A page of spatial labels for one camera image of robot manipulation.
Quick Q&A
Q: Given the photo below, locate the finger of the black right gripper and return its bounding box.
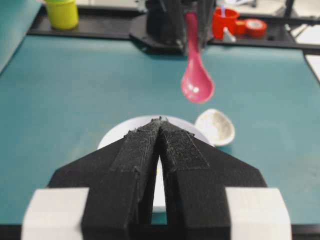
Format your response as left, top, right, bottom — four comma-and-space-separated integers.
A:
197, 0, 216, 49
162, 0, 187, 54

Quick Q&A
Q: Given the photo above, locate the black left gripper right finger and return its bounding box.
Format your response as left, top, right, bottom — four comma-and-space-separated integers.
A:
157, 116, 293, 240

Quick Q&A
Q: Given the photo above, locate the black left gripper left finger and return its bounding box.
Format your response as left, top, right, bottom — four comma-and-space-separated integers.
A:
21, 117, 161, 240

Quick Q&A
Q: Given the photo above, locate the pink plastic spoon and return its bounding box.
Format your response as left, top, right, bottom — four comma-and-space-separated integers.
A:
181, 12, 215, 104

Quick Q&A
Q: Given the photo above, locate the white round bowl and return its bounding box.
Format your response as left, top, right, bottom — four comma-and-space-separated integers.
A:
96, 114, 216, 214

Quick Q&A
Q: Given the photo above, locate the red plastic cup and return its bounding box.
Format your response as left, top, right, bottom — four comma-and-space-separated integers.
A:
212, 7, 240, 40

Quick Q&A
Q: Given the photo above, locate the red tape roll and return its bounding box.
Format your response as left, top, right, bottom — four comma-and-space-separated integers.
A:
235, 18, 268, 38

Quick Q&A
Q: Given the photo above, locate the white speckled egg-shaped dish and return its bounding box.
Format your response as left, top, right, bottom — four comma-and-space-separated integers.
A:
195, 108, 236, 147

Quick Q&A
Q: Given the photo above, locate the black tray behind table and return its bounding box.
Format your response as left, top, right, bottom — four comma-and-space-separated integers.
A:
27, 6, 320, 55

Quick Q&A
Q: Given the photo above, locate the yellow jar with blue lid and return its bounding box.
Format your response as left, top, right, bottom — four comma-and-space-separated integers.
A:
44, 0, 79, 30

